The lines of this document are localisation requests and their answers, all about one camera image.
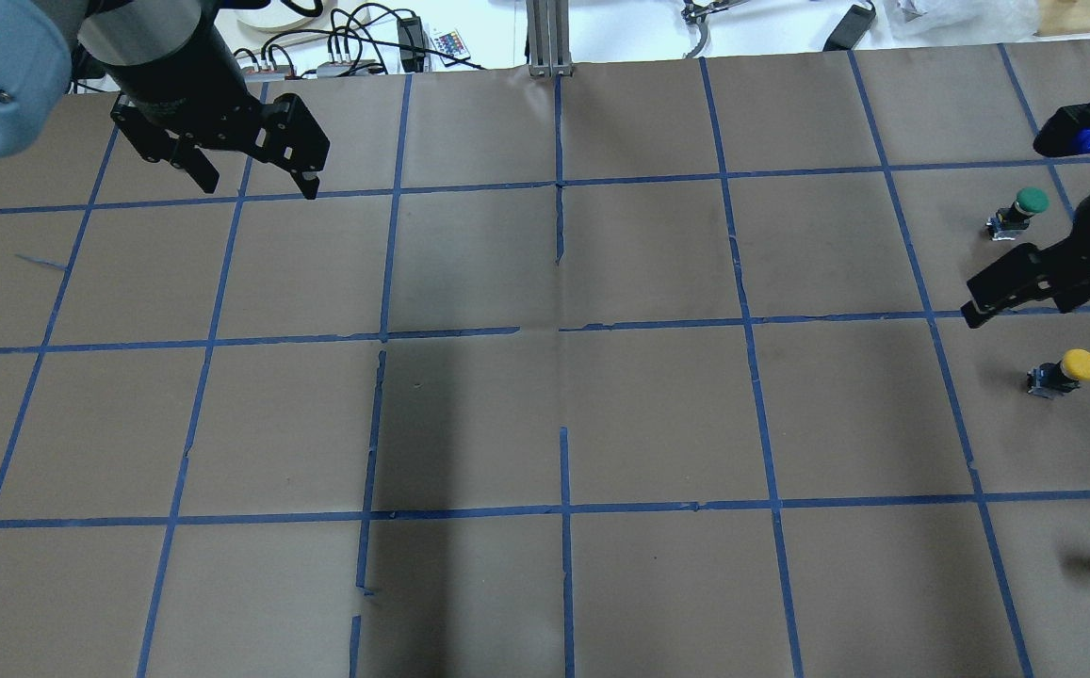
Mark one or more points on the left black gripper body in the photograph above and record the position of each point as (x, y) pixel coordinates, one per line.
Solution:
(185, 83)

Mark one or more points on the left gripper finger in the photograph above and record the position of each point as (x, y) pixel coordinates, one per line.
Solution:
(290, 138)
(154, 145)

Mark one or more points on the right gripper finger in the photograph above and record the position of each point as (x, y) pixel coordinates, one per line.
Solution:
(1060, 273)

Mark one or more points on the yellow push button switch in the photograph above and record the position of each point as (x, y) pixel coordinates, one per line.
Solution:
(1060, 377)

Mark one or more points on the wooden board with stand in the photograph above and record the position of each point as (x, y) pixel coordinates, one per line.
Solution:
(1063, 18)

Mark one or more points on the beige round plate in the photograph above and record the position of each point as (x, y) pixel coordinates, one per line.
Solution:
(274, 18)

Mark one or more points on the clear plastic bag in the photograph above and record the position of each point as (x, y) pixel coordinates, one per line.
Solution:
(987, 21)

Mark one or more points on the black power adapter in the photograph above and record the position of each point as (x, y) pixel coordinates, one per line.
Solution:
(851, 27)

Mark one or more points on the brown paper table cover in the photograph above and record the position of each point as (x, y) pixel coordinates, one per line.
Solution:
(656, 371)

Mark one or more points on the green push button switch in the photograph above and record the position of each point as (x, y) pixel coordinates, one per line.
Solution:
(1010, 222)

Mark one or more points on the aluminium frame post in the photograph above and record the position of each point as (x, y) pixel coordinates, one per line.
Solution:
(548, 39)

